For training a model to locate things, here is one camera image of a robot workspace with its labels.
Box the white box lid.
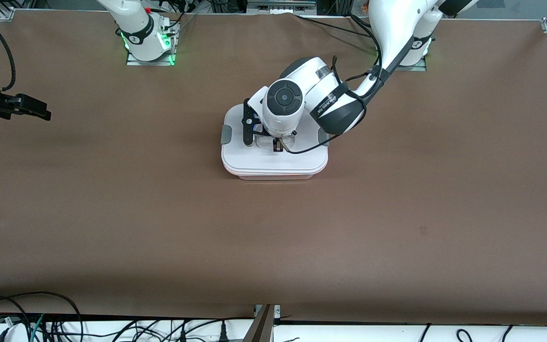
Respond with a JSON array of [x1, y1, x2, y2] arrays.
[[220, 104, 330, 174]]

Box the pink plastic box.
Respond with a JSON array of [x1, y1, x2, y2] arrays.
[[224, 166, 327, 181]]

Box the white shelf board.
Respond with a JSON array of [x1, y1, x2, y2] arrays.
[[0, 319, 547, 342]]

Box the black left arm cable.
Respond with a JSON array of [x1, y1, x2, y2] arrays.
[[282, 14, 389, 155]]

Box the thin black table cable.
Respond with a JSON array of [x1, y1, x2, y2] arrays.
[[295, 13, 381, 50]]

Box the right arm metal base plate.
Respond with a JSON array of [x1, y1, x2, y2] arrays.
[[126, 21, 179, 67]]

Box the black cable bundle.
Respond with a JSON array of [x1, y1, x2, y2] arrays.
[[152, 0, 248, 16]]

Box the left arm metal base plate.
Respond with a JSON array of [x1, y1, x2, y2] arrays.
[[394, 47, 429, 72]]

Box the small metal bracket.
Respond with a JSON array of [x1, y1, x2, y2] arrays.
[[254, 304, 281, 320]]

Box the black looped cable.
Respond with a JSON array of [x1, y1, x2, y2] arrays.
[[0, 291, 84, 342]]

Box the aluminium frame profile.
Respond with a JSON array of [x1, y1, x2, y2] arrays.
[[243, 304, 276, 342]]

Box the green cable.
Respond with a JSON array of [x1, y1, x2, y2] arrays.
[[29, 313, 46, 342]]

